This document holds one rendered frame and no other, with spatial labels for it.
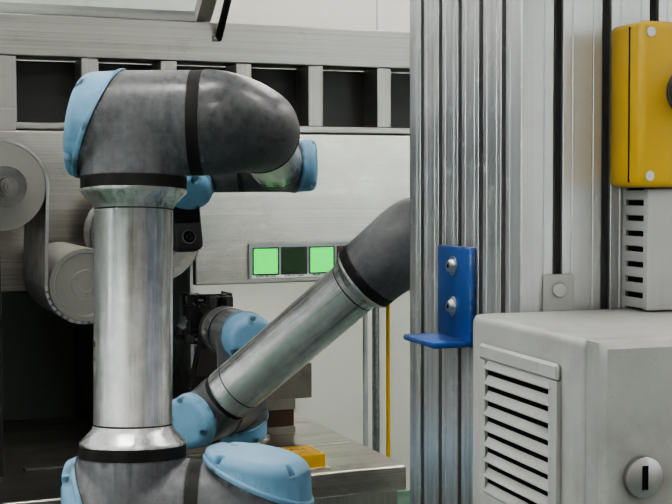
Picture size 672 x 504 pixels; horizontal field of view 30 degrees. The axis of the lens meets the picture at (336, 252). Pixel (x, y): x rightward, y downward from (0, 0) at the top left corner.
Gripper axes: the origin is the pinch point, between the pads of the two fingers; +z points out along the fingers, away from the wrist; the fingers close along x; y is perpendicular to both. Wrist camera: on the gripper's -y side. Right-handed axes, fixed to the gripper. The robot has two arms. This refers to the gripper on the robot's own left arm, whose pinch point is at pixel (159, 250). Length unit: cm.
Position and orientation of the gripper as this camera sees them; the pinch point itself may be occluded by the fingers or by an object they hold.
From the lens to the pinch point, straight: 206.4
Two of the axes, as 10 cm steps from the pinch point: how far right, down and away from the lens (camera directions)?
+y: -2.4, -7.9, 5.6
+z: -2.9, 6.1, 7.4
